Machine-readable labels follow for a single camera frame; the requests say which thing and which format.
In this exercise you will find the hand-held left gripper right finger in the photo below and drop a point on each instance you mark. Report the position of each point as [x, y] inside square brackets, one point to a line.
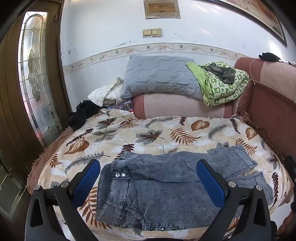
[210, 180]

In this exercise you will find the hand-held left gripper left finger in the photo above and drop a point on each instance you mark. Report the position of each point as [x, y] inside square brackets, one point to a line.
[89, 178]

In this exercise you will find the blue denim pants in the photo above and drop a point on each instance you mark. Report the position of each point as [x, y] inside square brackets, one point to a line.
[161, 190]

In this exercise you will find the leaf print blanket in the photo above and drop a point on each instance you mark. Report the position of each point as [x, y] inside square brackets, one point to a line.
[111, 141]

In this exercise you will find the black cloth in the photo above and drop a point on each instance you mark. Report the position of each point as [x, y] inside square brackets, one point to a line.
[81, 115]

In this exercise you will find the colourful plastic packets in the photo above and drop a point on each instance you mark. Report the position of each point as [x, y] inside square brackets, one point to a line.
[126, 106]

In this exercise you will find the white patterned cloth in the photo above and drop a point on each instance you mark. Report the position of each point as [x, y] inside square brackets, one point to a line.
[104, 92]

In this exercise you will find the brown and pink sofa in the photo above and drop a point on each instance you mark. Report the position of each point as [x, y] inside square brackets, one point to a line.
[266, 109]

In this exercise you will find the green patterned blanket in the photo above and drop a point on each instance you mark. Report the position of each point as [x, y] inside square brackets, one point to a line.
[219, 90]

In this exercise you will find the dark grey cloth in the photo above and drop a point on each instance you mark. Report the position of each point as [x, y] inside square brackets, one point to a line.
[220, 71]

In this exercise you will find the wooden door with stained glass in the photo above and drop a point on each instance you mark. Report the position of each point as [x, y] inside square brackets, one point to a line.
[11, 92]

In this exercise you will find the grey quilted pillow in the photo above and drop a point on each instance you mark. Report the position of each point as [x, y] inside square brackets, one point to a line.
[159, 74]

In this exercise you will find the small black garment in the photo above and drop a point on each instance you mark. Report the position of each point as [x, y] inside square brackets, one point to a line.
[269, 57]

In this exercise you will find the beige light switch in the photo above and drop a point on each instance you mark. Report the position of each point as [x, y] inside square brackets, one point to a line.
[156, 32]
[147, 33]

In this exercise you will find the framed wall picture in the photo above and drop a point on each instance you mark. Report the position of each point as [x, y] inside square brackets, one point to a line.
[266, 18]

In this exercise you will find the metal wall plaque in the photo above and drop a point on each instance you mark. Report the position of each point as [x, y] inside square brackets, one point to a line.
[161, 8]

